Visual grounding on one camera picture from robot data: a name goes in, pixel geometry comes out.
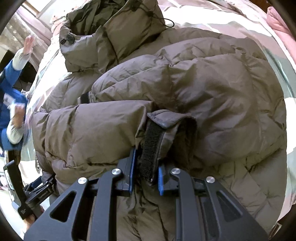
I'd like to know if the olive brown puffer jacket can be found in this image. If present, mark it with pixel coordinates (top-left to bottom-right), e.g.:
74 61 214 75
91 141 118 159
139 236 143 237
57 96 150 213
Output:
30 0 289 241

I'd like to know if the pink folded blanket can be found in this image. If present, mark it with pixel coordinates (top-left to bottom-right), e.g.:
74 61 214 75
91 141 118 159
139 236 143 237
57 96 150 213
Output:
266 6 296 62

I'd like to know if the person in blue jacket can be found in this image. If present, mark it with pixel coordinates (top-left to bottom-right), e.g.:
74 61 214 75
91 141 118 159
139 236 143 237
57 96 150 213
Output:
1 35 35 152

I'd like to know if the pink striped bed sheet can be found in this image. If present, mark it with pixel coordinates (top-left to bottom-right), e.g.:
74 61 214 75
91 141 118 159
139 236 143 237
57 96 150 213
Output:
18 0 296 235

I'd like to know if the beige floral curtain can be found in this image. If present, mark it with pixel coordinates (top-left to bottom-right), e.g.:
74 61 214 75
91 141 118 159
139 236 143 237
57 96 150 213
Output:
1 6 52 70

